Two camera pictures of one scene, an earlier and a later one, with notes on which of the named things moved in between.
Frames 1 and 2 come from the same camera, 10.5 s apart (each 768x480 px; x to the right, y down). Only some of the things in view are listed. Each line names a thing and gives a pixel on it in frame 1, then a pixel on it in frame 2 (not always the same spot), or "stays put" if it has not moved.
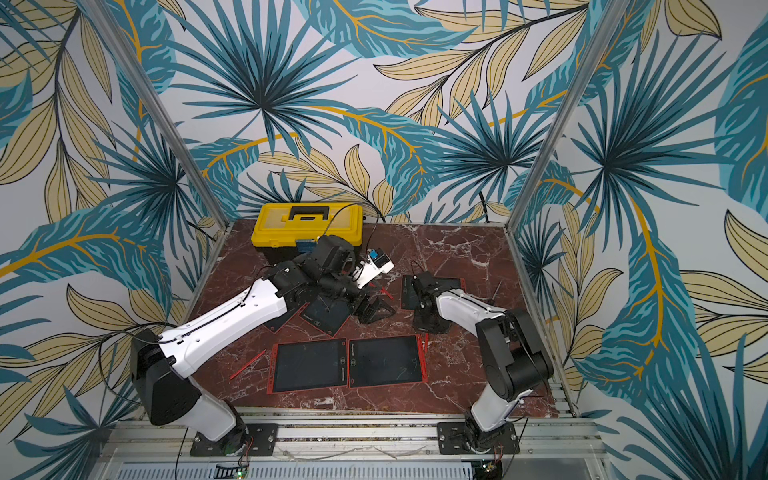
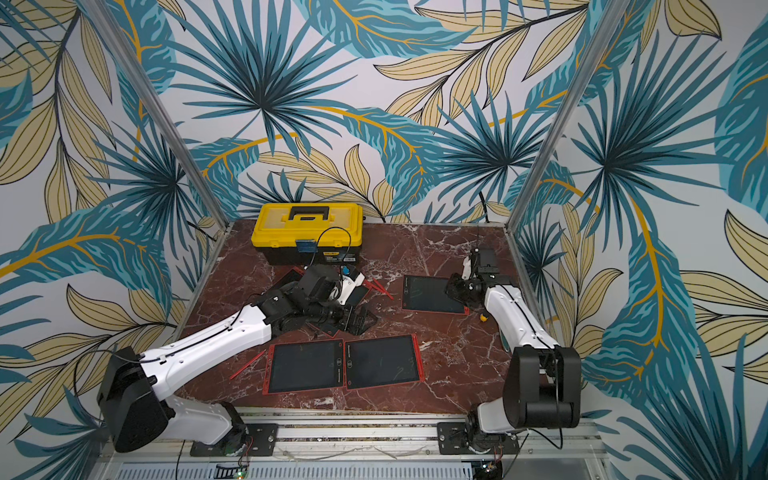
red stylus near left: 248,364 stays put
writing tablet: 384,360 stays put
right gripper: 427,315 → 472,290
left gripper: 369,315 → 345,311
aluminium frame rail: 557,446 stays put
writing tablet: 308,365 stays put
